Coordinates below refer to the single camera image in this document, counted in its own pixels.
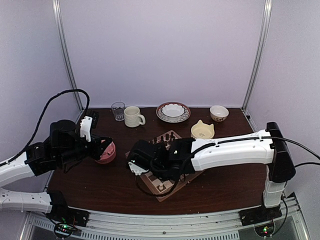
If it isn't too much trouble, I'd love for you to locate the white floral small bowl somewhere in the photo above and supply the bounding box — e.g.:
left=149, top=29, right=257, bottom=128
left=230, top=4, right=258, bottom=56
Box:
left=209, top=105, right=229, bottom=122

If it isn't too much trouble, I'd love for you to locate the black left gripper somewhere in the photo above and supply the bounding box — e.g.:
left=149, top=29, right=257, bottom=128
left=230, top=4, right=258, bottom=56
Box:
left=57, top=133, right=112, bottom=166

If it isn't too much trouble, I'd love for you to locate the clear drinking glass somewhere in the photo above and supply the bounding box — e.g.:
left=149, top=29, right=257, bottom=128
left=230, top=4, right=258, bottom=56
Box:
left=111, top=101, right=126, bottom=122

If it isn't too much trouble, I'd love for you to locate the aluminium frame post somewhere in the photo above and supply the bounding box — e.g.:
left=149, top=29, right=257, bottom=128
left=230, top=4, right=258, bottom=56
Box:
left=51, top=0, right=84, bottom=112
left=241, top=0, right=273, bottom=113

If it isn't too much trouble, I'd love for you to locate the yellow cat-ear bowl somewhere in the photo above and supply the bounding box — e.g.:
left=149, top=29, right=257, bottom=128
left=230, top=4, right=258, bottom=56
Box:
left=190, top=119, right=215, bottom=139

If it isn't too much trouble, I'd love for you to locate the left aluminium frame post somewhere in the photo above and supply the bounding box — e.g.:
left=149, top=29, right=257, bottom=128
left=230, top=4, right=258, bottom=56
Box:
left=51, top=0, right=84, bottom=112

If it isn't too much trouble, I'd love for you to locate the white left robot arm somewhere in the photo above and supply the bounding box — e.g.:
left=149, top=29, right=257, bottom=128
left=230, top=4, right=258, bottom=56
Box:
left=0, top=117, right=113, bottom=222

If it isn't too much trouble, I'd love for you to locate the black cable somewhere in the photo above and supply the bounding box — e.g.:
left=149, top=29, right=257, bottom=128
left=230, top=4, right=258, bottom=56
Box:
left=4, top=89, right=91, bottom=166
left=269, top=136, right=320, bottom=168

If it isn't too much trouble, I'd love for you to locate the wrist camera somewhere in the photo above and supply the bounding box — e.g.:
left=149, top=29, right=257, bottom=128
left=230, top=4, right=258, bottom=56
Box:
left=128, top=161, right=150, bottom=176
left=79, top=110, right=100, bottom=142

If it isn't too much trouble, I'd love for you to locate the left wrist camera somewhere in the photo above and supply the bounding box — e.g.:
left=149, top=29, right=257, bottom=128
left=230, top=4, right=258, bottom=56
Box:
left=79, top=110, right=100, bottom=142

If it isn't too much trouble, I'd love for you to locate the left black cable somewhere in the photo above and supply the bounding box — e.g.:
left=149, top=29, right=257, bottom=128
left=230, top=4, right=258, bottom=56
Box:
left=4, top=89, right=91, bottom=166

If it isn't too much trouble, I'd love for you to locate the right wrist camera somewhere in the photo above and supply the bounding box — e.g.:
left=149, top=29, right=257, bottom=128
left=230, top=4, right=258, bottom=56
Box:
left=128, top=161, right=150, bottom=176

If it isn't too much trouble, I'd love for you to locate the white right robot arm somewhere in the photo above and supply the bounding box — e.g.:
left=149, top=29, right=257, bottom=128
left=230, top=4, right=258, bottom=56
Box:
left=127, top=122, right=296, bottom=221

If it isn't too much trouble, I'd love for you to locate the pink cat-ear bowl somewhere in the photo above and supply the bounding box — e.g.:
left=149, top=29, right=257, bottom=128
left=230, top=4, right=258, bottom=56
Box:
left=95, top=142, right=117, bottom=165

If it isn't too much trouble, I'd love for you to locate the white scalloped bowl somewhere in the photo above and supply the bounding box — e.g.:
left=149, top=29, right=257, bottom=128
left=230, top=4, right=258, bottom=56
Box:
left=161, top=103, right=185, bottom=118

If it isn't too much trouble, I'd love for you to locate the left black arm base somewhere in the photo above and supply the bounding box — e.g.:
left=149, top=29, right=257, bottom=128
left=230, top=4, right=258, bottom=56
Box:
left=45, top=207, right=90, bottom=227

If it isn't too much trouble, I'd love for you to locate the cream ribbed mug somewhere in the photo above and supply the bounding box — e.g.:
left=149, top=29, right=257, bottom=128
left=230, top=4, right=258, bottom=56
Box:
left=124, top=106, right=146, bottom=128

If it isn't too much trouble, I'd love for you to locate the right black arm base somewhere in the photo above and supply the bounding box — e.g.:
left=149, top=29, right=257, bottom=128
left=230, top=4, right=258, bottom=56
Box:
left=238, top=205, right=282, bottom=226

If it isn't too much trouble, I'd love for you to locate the right black cable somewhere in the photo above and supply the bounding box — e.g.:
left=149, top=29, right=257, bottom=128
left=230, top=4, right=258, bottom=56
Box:
left=269, top=136, right=320, bottom=168

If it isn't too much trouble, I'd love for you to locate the patterned brown rim plate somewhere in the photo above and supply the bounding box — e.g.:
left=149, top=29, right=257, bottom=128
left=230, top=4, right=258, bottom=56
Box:
left=156, top=102, right=191, bottom=124

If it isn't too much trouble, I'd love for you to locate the front aluminium rail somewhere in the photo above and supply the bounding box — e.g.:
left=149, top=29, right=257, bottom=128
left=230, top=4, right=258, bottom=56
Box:
left=19, top=197, right=313, bottom=240

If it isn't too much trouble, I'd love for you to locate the wooden chess board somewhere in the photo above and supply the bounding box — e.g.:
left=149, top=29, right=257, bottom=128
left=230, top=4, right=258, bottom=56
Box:
left=135, top=130, right=203, bottom=202

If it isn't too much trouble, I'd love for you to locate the right aluminium frame post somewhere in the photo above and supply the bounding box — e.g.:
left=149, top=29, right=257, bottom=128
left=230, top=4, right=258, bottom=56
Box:
left=241, top=0, right=273, bottom=113

